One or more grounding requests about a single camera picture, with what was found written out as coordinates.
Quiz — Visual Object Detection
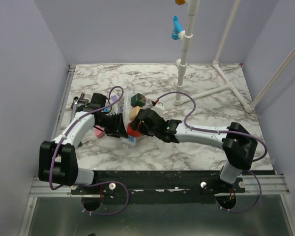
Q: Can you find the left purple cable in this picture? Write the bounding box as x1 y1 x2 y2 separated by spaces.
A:
49 86 131 217

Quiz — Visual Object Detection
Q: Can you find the orange pipe fitting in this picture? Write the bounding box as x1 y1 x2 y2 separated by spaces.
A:
175 0 186 5

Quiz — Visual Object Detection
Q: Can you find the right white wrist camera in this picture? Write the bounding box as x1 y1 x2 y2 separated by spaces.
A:
151 102 165 116

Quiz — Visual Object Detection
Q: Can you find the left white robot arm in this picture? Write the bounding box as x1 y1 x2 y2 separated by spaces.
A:
38 93 128 194

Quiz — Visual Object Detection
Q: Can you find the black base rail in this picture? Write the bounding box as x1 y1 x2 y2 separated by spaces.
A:
71 171 245 205

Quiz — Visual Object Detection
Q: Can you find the dark metal bar tool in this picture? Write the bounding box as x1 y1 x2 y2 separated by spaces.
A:
78 93 89 105

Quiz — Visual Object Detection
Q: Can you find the white pvc pipe stand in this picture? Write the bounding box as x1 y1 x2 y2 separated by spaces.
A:
175 0 249 112

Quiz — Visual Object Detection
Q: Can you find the dark green cube adapter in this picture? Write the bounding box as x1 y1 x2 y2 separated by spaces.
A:
130 93 146 108

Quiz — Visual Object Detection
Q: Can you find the beige cube plug adapter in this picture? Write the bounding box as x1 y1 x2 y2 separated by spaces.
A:
129 106 141 121

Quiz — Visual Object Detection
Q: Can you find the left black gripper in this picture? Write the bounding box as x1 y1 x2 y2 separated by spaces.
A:
97 113 128 139

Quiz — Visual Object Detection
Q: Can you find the silver ratchet wrench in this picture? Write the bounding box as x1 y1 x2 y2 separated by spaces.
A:
70 96 79 121

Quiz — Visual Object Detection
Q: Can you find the red cube plug adapter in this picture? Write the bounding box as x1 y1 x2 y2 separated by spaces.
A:
127 123 142 138

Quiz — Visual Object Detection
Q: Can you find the blue pipe fitting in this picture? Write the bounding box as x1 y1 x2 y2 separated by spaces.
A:
172 16 183 40

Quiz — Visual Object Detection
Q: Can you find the pink triangular socket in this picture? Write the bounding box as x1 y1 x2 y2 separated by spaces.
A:
94 125 105 139

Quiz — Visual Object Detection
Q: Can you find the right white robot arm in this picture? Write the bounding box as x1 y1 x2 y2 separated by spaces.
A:
128 108 258 193

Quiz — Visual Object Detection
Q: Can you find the purple power strip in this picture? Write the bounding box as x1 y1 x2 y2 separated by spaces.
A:
111 95 120 110

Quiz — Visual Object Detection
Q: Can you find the white power strip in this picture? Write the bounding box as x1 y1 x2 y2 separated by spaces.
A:
121 87 137 148

